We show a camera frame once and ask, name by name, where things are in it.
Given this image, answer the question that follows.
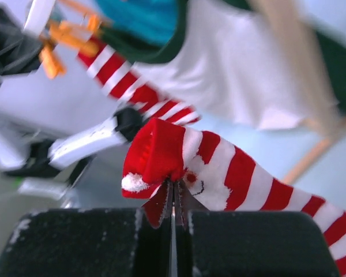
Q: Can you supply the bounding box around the red white striped sock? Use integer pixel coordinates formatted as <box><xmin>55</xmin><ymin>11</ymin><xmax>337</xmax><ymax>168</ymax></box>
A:
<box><xmin>78</xmin><ymin>36</ymin><xmax>201</xmax><ymax>125</ymax></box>

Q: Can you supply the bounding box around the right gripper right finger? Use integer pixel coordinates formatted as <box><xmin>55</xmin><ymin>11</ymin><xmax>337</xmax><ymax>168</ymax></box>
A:
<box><xmin>174</xmin><ymin>181</ymin><xmax>340</xmax><ymax>276</ymax></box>

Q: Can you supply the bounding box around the teal blue garment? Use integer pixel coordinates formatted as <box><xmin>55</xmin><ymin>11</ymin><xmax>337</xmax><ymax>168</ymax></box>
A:
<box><xmin>96</xmin><ymin>0</ymin><xmax>178</xmax><ymax>46</ymax></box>

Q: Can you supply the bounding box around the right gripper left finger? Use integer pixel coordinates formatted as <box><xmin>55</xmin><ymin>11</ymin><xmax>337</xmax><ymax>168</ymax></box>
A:
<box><xmin>0</xmin><ymin>185</ymin><xmax>172</xmax><ymax>276</ymax></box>

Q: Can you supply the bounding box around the red white santa sock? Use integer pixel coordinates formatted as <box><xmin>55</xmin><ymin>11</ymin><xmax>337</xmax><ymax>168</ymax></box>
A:
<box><xmin>122</xmin><ymin>118</ymin><xmax>346</xmax><ymax>276</ymax></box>

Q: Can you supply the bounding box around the wooden clothes rack frame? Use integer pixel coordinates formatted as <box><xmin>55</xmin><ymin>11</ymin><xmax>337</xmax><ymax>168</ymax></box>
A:
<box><xmin>251</xmin><ymin>1</ymin><xmax>346</xmax><ymax>185</ymax></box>

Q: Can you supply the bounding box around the green and white garment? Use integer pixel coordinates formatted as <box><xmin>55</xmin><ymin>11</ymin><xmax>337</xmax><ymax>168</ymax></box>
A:
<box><xmin>99</xmin><ymin>0</ymin><xmax>346</xmax><ymax>130</ymax></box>

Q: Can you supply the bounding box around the white plastic clip hanger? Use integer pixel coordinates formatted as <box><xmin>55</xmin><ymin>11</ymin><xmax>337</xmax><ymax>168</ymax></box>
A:
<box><xmin>23</xmin><ymin>0</ymin><xmax>56</xmax><ymax>36</ymax></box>

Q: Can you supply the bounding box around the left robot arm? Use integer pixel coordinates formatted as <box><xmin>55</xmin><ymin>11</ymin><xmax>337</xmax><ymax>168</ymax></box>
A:
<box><xmin>0</xmin><ymin>5</ymin><xmax>147</xmax><ymax>186</ymax></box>

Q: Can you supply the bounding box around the orange clothes peg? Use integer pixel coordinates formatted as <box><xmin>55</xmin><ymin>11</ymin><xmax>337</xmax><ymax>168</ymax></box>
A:
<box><xmin>39</xmin><ymin>35</ymin><xmax>66</xmax><ymax>79</ymax></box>
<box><xmin>47</xmin><ymin>15</ymin><xmax>102</xmax><ymax>57</ymax></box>

